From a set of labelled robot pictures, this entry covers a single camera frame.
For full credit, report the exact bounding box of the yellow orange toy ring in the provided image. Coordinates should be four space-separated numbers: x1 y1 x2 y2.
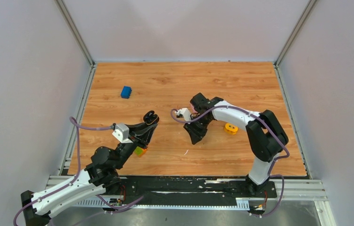
224 122 239 135

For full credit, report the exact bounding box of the orange green toy block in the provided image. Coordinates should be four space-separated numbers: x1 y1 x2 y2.
134 147 147 157

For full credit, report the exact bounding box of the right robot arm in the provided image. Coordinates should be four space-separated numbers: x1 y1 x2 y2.
171 93 289 197

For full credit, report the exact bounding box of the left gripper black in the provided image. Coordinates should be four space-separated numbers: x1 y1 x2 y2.
114 120 158 170

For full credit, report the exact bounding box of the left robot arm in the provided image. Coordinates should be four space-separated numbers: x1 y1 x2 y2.
18 122 157 226

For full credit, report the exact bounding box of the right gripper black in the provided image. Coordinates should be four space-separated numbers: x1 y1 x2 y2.
184 114 213 145

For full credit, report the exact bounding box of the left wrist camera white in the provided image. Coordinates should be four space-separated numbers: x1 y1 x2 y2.
112 123 133 144

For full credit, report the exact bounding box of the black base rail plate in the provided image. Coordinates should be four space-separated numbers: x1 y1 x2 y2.
102 176 278 208

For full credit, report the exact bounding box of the blue toy block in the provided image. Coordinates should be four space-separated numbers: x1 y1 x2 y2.
120 86 132 99

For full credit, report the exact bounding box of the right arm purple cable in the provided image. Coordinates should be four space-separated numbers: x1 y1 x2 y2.
170 105 290 218

